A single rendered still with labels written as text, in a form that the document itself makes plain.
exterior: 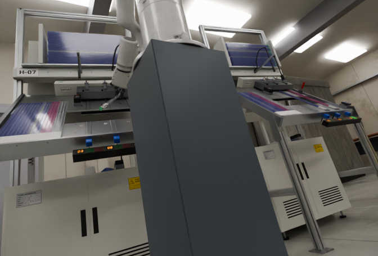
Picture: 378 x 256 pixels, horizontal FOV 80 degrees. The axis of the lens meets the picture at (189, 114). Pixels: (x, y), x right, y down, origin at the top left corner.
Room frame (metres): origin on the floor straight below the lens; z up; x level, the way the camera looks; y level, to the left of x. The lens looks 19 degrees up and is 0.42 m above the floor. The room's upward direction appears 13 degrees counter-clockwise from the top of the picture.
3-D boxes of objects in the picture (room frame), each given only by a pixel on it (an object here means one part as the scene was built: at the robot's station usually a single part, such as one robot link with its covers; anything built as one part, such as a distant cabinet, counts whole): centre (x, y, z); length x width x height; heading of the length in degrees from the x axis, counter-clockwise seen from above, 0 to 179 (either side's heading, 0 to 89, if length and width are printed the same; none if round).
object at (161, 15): (0.47, 0.01, 0.79); 0.19 x 0.19 x 0.18
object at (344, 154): (4.95, -2.23, 1.06); 1.67 x 1.27 x 2.12; 123
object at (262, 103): (1.91, -0.68, 0.65); 1.01 x 0.73 x 1.29; 24
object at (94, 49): (1.39, 0.62, 1.52); 0.51 x 0.13 x 0.27; 114
